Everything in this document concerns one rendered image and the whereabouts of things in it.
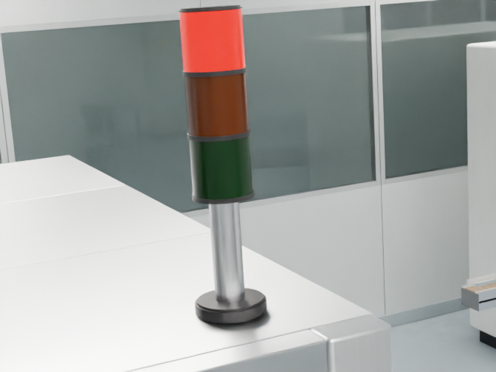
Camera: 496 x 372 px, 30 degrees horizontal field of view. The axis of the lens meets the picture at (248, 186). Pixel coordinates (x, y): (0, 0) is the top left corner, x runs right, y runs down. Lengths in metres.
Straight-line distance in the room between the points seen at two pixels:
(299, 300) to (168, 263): 0.18
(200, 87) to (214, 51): 0.03
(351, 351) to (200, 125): 0.21
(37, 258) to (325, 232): 5.20
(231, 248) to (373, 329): 0.13
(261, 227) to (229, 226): 5.17
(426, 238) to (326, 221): 0.83
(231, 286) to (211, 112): 0.14
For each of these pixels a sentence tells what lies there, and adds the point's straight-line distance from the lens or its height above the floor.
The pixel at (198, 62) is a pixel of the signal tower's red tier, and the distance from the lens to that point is 0.71.
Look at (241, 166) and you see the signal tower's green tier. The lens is 0.73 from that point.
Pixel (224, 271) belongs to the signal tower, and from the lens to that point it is 0.75.
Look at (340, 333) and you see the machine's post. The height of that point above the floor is 2.10.
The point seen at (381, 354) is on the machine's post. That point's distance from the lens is 0.74.
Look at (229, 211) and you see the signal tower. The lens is 0.74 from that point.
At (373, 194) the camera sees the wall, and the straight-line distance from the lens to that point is 6.29.
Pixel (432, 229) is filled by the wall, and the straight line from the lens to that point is 6.62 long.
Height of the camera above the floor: 2.36
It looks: 12 degrees down
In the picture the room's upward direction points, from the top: 4 degrees counter-clockwise
